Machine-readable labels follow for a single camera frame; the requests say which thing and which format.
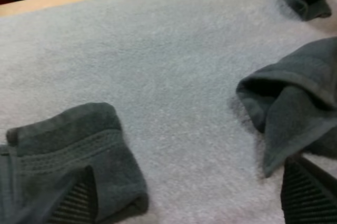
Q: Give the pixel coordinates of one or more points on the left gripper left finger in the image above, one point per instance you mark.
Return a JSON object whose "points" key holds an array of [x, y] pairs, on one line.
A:
{"points": [[76, 200]]}

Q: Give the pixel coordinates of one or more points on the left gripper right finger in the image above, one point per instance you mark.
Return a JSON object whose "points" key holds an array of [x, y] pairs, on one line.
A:
{"points": [[308, 197]]}

